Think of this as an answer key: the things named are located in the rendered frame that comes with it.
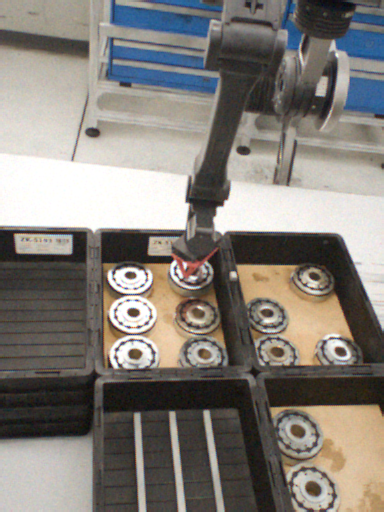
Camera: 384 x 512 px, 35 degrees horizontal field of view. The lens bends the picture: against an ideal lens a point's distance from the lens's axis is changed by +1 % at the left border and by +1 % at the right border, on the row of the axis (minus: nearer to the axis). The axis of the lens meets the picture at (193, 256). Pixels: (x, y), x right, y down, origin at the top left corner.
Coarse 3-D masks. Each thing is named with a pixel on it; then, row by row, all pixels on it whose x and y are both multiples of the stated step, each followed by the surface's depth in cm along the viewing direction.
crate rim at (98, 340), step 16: (96, 240) 134; (96, 256) 131; (224, 256) 137; (96, 272) 127; (224, 272) 133; (96, 288) 124; (96, 304) 121; (96, 320) 118; (240, 320) 123; (96, 336) 115; (240, 336) 120; (96, 352) 113; (96, 368) 110; (112, 368) 111; (128, 368) 111; (144, 368) 112; (160, 368) 112; (176, 368) 113; (192, 368) 113; (208, 368) 114; (224, 368) 114; (240, 368) 115
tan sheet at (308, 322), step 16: (240, 272) 147; (256, 272) 148; (272, 272) 149; (288, 272) 150; (256, 288) 144; (272, 288) 145; (288, 288) 146; (288, 304) 142; (304, 304) 143; (320, 304) 144; (336, 304) 144; (304, 320) 139; (320, 320) 140; (336, 320) 141; (288, 336) 135; (304, 336) 136; (320, 336) 136; (304, 352) 133
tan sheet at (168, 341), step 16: (160, 272) 144; (160, 288) 140; (112, 304) 135; (160, 304) 137; (176, 304) 137; (160, 320) 133; (112, 336) 128; (160, 336) 130; (176, 336) 131; (160, 352) 127; (176, 352) 128
